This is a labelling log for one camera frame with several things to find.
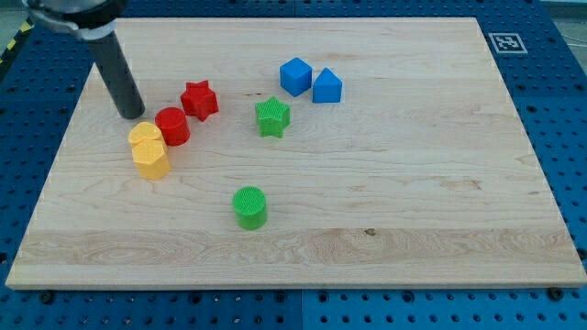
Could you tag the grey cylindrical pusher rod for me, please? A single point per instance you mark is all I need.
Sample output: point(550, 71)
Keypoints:
point(119, 82)

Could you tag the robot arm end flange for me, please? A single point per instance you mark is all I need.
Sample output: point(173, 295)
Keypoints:
point(84, 19)

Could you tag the green star block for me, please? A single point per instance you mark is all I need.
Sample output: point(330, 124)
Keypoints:
point(272, 117)

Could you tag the red star block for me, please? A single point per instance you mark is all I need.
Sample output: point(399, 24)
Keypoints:
point(199, 100)

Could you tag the wooden board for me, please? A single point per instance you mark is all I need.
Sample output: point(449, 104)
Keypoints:
point(422, 176)

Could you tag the green cylinder block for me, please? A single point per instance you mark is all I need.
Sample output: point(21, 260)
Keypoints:
point(250, 207)

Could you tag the blue triangular prism block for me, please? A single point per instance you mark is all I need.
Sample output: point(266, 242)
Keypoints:
point(327, 88)

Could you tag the blue cube block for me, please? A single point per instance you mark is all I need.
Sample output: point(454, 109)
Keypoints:
point(295, 76)

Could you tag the red cylinder block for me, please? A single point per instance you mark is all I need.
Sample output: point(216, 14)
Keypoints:
point(173, 125)

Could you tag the yellow hexagon block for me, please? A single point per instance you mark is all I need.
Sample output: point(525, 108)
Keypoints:
point(150, 158)

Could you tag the white fiducial marker tag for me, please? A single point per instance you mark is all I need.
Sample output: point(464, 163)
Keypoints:
point(507, 43)

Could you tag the black bolt front left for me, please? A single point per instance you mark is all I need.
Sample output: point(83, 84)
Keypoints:
point(46, 297)

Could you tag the black bolt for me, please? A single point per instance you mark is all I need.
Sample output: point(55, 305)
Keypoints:
point(46, 297)
point(555, 294)

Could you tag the black bolt front right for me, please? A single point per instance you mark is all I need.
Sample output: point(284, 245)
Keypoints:
point(555, 294)

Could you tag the black and yellow hazard tape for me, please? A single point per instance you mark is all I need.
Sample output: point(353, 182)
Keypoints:
point(16, 43)

